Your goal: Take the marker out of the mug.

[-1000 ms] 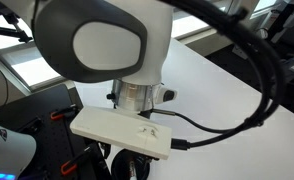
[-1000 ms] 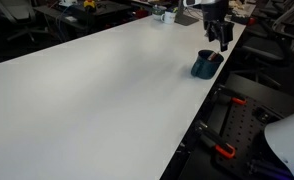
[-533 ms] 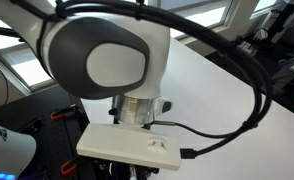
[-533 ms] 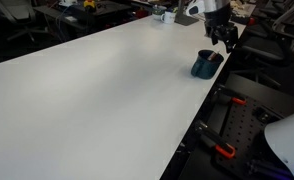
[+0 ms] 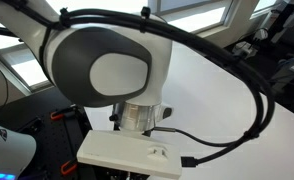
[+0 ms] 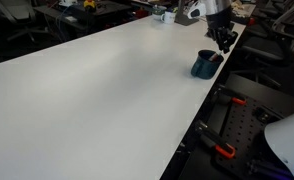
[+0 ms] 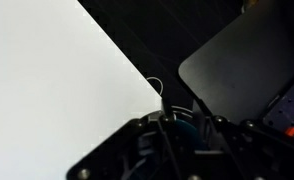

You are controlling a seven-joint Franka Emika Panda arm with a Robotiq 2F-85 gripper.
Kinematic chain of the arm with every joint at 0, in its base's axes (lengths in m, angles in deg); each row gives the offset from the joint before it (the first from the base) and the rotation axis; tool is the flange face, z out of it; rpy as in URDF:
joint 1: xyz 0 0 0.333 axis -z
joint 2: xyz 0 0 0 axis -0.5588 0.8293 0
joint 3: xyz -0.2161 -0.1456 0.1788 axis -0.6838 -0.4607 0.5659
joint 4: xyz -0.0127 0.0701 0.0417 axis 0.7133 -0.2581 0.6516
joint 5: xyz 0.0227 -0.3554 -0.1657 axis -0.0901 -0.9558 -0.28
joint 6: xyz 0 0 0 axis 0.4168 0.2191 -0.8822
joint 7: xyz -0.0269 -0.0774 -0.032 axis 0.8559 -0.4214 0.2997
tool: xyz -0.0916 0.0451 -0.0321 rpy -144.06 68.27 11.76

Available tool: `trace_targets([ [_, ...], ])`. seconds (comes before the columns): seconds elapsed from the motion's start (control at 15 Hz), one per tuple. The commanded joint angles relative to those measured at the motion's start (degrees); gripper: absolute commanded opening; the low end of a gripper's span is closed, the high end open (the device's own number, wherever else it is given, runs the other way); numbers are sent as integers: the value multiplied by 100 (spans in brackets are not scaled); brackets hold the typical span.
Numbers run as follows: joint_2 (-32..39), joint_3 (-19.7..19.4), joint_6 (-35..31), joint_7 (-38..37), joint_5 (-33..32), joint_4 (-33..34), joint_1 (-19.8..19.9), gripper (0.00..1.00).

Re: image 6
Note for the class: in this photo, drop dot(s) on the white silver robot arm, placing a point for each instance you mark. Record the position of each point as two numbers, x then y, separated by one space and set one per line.
218 15

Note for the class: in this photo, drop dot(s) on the red object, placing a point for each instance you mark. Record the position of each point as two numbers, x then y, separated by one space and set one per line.
141 13

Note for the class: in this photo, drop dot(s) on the black perforated breadboard plate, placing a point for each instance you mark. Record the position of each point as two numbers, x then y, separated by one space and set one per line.
245 131

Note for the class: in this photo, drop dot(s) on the yellow emergency stop button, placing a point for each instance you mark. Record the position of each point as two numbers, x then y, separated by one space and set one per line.
89 4

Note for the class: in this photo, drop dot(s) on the white mug with dark print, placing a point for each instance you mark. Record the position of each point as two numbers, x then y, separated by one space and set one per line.
168 17

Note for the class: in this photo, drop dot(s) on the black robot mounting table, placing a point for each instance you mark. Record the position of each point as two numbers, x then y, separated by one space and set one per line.
263 91

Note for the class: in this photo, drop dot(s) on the dark blue enamel mug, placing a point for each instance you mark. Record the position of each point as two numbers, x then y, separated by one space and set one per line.
203 68

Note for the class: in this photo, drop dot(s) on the grey monitor stand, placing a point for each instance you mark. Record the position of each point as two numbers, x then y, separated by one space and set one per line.
183 19

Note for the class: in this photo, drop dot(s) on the black side desk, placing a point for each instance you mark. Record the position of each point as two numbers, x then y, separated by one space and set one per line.
97 15

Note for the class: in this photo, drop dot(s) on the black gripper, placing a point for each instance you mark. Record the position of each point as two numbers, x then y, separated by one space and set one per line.
226 35

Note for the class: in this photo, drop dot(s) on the red marker with white cap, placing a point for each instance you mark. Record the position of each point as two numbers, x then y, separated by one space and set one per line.
214 57

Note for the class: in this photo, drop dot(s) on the grey office chair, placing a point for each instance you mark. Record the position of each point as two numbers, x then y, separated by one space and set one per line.
17 13

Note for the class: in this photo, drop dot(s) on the black office chair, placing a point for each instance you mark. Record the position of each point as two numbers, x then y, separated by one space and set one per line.
270 50

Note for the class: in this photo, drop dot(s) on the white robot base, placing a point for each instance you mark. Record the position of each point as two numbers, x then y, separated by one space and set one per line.
288 140

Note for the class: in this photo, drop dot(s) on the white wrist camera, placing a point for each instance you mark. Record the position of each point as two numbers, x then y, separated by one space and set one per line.
196 11

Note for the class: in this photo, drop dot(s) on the black box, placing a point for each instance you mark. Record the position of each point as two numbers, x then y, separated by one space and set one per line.
242 19

